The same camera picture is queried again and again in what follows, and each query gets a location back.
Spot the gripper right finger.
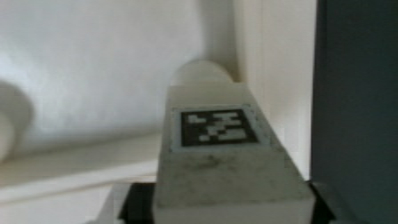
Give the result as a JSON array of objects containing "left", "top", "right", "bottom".
[{"left": 307, "top": 181, "right": 350, "bottom": 224}]

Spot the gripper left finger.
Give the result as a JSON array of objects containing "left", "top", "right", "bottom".
[{"left": 87, "top": 182, "right": 156, "bottom": 224}]

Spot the white table leg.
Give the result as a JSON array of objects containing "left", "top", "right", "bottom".
[{"left": 153, "top": 60, "right": 314, "bottom": 224}]

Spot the white square table top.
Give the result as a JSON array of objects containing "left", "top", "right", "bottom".
[{"left": 0, "top": 0, "right": 316, "bottom": 224}]

